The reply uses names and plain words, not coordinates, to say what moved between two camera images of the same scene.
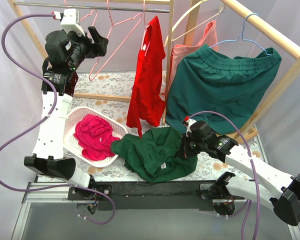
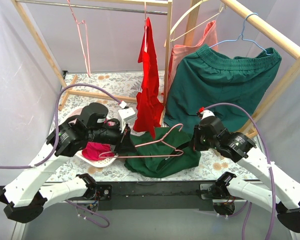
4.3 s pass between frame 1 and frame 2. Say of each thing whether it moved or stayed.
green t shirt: stayed
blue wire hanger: stayed
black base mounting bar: stayed
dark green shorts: stayed
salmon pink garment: stayed
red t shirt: moved
